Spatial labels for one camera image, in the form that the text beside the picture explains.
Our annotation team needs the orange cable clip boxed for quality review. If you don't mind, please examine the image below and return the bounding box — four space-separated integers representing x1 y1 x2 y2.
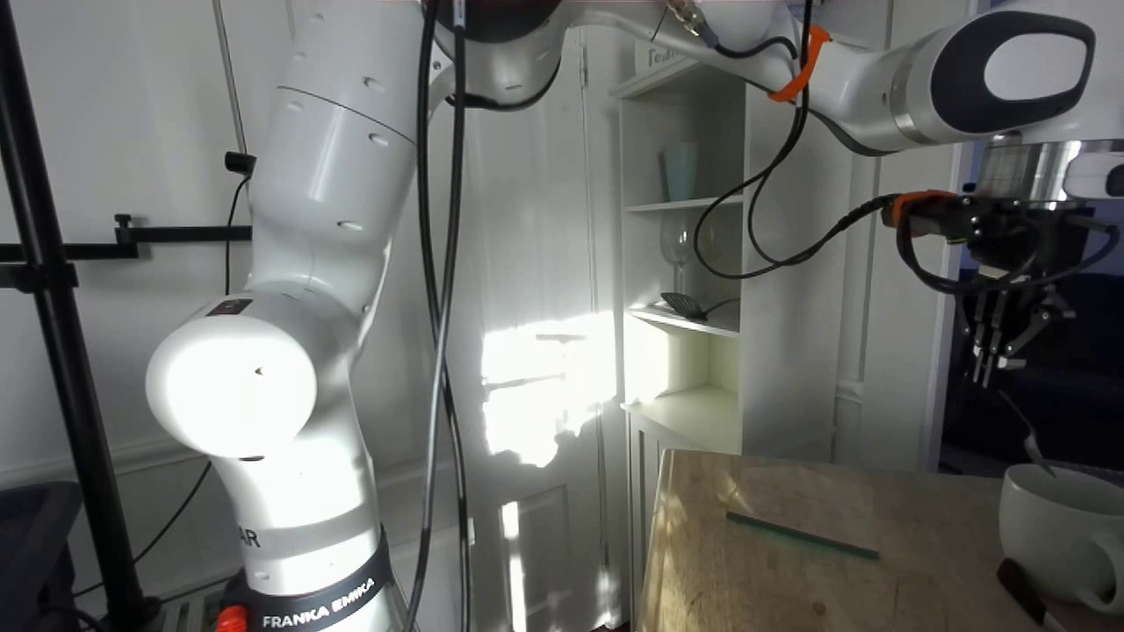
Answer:
883 187 958 231
770 21 836 109

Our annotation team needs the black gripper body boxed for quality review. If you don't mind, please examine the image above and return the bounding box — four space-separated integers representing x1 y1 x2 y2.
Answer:
958 190 1109 297

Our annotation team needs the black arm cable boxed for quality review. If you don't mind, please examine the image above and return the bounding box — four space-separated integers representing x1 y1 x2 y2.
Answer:
402 0 479 632

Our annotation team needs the black tripod stand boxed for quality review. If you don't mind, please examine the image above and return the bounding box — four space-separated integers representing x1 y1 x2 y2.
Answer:
0 0 258 632

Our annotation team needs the silver teaspoon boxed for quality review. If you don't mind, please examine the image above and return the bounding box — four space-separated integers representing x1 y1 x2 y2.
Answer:
996 383 1061 480

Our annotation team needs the pale blue tumbler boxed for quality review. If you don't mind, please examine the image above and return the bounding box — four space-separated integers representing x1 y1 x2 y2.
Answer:
658 141 706 208

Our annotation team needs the white mug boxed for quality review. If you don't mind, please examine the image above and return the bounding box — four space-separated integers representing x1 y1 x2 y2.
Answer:
997 458 1124 616

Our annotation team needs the clear wine glass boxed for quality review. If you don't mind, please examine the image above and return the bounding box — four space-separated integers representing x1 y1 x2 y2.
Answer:
658 212 706 308

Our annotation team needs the white shelf cabinet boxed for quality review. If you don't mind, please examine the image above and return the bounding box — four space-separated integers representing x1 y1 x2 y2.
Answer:
607 44 893 632

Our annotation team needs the thin green strip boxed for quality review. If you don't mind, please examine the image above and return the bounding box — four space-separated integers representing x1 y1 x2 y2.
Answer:
725 507 887 565

